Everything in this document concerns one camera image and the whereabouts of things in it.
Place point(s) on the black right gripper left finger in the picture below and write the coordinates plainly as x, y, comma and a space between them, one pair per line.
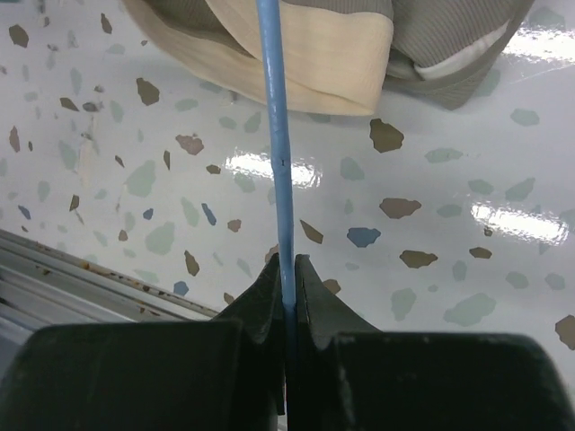
250, 360

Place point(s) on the grey beige underwear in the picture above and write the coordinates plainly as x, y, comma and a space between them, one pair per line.
339, 54

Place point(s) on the blue wire hanger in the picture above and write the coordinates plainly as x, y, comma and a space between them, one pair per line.
273, 66

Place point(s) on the aluminium extrusion rail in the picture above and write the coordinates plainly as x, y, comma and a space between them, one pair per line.
86, 348

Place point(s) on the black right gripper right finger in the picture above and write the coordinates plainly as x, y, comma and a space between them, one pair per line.
353, 376

